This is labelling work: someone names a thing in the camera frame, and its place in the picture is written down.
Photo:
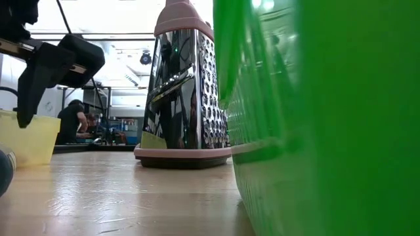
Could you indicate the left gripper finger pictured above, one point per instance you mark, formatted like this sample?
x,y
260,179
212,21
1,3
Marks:
x,y
42,72
87,62

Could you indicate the pink and steel box grater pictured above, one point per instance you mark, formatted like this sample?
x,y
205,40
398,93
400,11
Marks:
x,y
177,98

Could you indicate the black bottle white cap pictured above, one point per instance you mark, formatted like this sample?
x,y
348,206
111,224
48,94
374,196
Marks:
x,y
5,173

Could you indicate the green plastic basket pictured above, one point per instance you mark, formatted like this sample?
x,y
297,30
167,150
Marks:
x,y
328,164

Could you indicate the person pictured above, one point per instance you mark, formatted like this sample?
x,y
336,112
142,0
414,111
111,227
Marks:
x,y
70,121
92,126

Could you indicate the black ceiling spotlight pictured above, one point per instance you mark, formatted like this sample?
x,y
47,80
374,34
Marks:
x,y
145,58

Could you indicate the yellow translucent plastic bin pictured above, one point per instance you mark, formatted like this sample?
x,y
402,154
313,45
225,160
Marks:
x,y
36,141

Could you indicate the black background rig frame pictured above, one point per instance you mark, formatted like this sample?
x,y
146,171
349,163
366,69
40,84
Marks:
x,y
108,101

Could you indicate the black aluminium table frame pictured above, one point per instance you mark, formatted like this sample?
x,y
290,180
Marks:
x,y
98,148

